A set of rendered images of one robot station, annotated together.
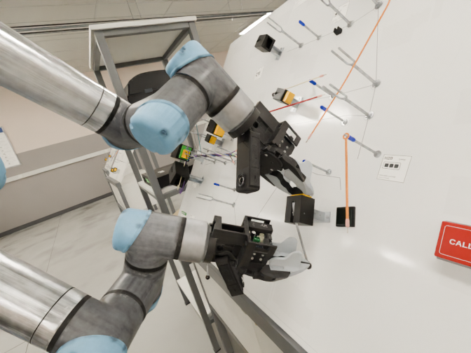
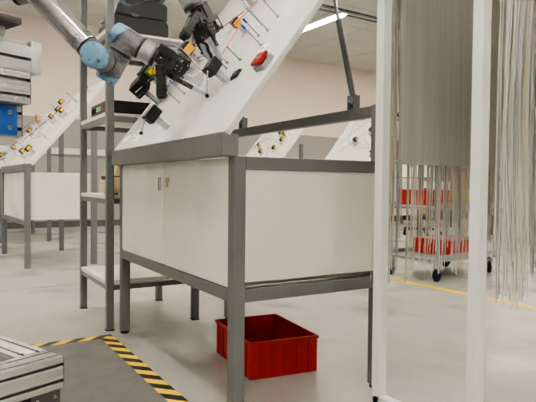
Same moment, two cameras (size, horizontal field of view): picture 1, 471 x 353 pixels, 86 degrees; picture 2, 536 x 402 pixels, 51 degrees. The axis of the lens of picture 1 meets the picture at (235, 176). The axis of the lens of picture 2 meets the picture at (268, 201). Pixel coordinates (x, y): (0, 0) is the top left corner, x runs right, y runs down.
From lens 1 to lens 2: 1.61 m
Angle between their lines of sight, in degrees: 13
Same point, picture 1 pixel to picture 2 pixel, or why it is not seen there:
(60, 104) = not seen: outside the picture
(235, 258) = (167, 68)
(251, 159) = (191, 21)
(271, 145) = (204, 21)
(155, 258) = (127, 48)
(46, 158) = not seen: outside the picture
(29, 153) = not seen: outside the picture
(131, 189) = (43, 182)
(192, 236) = (148, 43)
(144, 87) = (132, 10)
